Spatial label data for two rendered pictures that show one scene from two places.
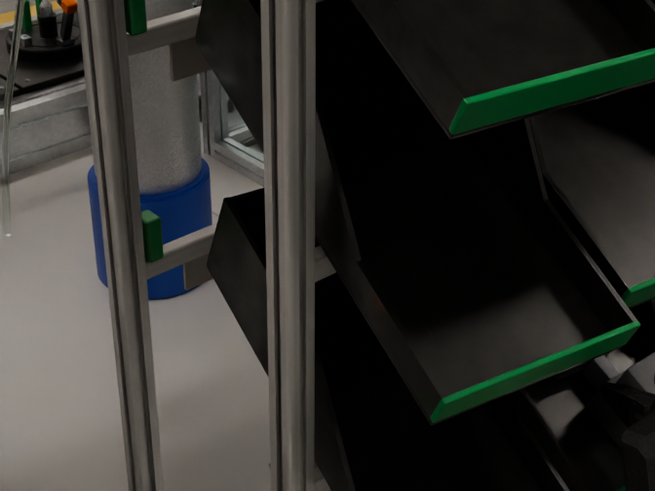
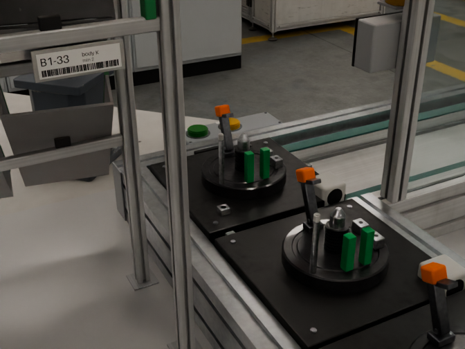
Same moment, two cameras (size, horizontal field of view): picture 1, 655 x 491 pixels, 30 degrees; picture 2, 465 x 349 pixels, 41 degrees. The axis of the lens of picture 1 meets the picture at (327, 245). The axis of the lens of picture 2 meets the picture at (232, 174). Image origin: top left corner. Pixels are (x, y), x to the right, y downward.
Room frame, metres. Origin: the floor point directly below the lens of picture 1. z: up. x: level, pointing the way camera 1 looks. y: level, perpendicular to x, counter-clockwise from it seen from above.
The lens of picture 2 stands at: (1.27, 0.35, 1.47)
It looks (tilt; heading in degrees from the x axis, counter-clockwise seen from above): 29 degrees down; 195
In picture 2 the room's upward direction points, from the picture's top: straight up
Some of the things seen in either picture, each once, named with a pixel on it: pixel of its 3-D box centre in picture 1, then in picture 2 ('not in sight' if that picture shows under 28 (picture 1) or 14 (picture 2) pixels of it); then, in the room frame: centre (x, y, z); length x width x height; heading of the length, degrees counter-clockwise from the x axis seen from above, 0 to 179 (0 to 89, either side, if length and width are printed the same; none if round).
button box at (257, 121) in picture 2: not in sight; (230, 140); (0.18, 0.06, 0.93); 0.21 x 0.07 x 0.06; 132
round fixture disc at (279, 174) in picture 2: not in sight; (243, 172); (0.39, 0.14, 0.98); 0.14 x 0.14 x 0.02
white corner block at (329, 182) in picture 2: not in sight; (326, 190); (0.40, 0.28, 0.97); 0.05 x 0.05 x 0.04; 42
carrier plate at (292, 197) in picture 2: not in sight; (243, 183); (0.39, 0.14, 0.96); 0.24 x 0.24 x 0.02; 42
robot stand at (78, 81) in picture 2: not in sight; (71, 118); (0.21, -0.27, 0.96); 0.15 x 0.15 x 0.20; 86
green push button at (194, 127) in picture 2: not in sight; (198, 132); (0.22, 0.01, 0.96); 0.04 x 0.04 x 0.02
